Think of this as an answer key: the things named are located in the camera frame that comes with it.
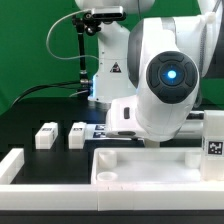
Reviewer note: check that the white desk top tray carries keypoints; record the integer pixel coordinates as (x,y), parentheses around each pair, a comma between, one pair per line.
(146,165)

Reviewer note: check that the fiducial marker sheet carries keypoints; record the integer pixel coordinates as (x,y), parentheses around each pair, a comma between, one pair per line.
(95,132)

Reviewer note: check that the white fence rail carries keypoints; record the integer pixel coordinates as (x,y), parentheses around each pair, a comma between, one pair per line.
(202,196)
(11,165)

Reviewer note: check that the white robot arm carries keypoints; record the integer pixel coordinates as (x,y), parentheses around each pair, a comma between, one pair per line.
(166,57)

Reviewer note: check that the white left fence rail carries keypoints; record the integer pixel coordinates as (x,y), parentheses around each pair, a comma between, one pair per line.
(11,165)

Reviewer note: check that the white front fence rail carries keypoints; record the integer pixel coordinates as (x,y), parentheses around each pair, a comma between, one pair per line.
(202,196)

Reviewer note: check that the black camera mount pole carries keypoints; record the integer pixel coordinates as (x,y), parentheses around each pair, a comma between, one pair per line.
(84,25)

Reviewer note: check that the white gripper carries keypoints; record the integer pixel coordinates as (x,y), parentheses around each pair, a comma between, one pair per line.
(121,121)

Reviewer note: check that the black camera on mount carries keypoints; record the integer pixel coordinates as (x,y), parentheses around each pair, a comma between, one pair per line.
(109,13)

